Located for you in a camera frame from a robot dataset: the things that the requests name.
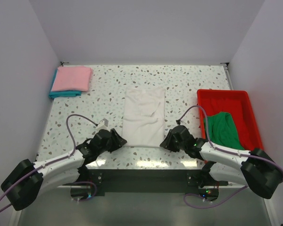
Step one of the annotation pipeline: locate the white t shirt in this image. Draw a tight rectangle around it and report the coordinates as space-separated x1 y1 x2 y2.
122 87 165 148

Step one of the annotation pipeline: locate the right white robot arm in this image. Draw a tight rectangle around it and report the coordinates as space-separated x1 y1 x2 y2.
160 125 283 199

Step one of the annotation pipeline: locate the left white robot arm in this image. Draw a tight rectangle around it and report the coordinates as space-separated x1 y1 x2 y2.
0 129 127 211

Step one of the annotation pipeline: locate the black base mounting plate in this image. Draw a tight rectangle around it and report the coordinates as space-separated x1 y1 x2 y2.
70 169 228 199

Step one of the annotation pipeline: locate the green t shirt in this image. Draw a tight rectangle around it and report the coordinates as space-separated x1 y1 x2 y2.
203 112 244 150

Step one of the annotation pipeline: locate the folded pink t shirt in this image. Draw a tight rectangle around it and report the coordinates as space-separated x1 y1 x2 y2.
51 66 93 92

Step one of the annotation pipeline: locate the red plastic bin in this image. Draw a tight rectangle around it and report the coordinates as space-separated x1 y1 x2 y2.
197 89 264 151

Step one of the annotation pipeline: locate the folded teal t shirt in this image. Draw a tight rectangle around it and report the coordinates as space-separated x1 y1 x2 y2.
49 69 82 99

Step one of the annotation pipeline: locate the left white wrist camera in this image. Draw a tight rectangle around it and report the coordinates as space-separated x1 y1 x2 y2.
96 119 108 130

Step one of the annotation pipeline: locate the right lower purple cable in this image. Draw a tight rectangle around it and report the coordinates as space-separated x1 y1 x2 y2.
183 186 248 209

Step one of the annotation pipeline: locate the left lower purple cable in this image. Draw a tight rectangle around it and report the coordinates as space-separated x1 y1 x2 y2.
70 181 98 203

